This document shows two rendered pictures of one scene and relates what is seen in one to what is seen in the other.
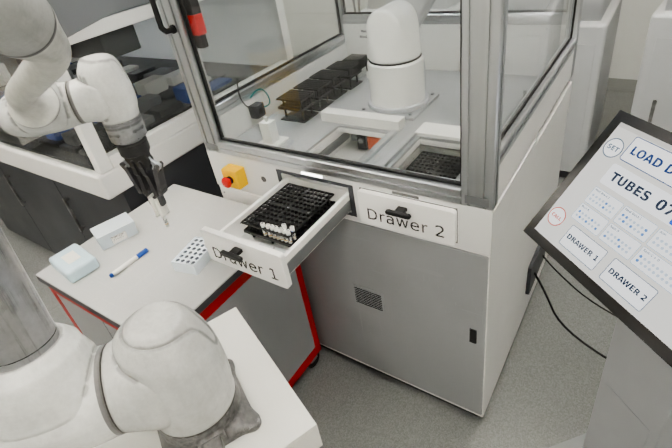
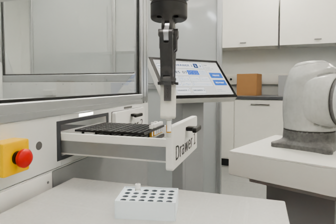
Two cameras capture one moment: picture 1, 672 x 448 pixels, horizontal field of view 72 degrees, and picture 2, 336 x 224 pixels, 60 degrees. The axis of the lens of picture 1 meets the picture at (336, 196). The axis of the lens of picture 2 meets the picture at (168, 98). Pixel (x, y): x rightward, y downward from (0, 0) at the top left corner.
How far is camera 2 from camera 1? 1.79 m
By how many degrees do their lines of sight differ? 106
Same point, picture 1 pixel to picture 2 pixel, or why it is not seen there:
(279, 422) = not seen: hidden behind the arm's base
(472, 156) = (144, 73)
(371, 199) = (121, 115)
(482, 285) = not seen: hidden behind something
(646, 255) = (194, 82)
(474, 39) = (143, 18)
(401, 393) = not seen: outside the picture
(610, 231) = (183, 83)
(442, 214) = (142, 110)
